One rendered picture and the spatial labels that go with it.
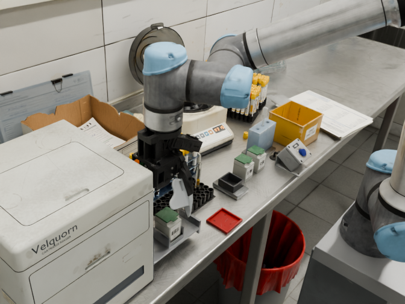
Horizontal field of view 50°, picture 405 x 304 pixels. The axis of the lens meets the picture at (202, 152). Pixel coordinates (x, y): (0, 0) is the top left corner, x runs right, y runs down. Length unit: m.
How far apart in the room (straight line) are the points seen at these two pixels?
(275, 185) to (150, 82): 0.64
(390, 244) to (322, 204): 1.84
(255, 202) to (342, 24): 0.58
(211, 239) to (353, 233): 0.34
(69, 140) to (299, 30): 0.48
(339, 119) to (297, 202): 1.08
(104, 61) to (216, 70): 0.80
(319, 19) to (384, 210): 0.37
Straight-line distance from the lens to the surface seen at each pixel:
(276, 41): 0.85
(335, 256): 1.08
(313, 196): 2.77
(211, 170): 1.33
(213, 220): 1.15
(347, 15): 0.84
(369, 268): 1.08
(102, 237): 0.79
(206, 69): 0.76
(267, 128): 1.38
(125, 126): 1.33
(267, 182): 1.31
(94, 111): 1.43
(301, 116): 1.57
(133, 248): 0.88
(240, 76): 0.75
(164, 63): 0.75
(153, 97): 0.78
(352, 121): 1.71
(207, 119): 1.40
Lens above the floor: 1.65
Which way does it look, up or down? 33 degrees down
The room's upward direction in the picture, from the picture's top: 4 degrees clockwise
